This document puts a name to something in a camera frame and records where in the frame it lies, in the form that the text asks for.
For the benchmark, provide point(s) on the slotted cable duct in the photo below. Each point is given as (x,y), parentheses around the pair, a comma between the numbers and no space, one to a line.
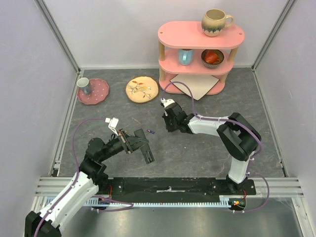
(224,202)

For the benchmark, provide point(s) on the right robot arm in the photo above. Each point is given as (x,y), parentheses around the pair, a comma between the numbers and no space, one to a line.
(238,136)

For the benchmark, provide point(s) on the pink dotted plate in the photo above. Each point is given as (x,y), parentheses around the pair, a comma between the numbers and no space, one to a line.
(100,90)

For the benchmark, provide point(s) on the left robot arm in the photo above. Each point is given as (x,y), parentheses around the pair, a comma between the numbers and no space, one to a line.
(52,220)

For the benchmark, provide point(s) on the light blue mug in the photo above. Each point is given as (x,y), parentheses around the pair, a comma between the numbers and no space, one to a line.
(185,56)

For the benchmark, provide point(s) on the white square board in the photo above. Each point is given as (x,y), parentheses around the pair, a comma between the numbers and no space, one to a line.
(199,85)

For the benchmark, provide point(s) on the pink three-tier shelf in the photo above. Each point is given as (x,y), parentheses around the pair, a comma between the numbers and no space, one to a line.
(176,35)

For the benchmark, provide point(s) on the grey small cup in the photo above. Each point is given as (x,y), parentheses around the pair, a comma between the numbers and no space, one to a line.
(84,85)

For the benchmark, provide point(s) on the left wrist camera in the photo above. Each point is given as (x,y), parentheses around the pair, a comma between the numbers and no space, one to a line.
(112,123)

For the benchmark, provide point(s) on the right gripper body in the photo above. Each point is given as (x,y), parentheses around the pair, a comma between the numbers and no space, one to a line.
(170,121)

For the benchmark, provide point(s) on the black remote control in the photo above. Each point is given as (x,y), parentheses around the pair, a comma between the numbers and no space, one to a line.
(148,156)

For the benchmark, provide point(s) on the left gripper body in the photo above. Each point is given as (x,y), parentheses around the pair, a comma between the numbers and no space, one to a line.
(125,141)

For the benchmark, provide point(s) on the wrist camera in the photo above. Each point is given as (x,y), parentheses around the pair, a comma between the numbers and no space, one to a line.
(167,103)
(112,123)

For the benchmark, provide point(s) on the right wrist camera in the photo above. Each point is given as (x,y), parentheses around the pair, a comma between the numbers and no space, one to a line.
(167,103)

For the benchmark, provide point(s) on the beige ceramic mug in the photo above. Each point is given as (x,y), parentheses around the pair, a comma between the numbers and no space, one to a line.
(215,21)

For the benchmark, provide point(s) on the orange cup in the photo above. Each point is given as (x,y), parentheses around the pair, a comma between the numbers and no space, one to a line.
(211,57)

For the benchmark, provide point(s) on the yellow bird plate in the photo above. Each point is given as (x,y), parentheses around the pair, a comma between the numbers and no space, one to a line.
(142,89)

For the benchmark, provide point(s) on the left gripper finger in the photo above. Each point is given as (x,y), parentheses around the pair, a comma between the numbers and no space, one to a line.
(138,136)
(140,145)

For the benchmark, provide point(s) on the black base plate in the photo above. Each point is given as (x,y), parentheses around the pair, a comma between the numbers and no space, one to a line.
(133,189)

